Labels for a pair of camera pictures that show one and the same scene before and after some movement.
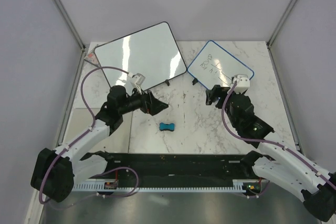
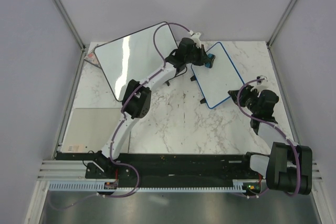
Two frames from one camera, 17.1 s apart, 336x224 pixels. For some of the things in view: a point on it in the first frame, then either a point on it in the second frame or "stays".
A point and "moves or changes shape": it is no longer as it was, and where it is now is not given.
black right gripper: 216,92 to 247,91
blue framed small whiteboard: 214,66 moves or changes shape
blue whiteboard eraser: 169,126 to 209,64
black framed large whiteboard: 152,53 stays
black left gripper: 147,100 to 203,57
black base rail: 154,167 stays
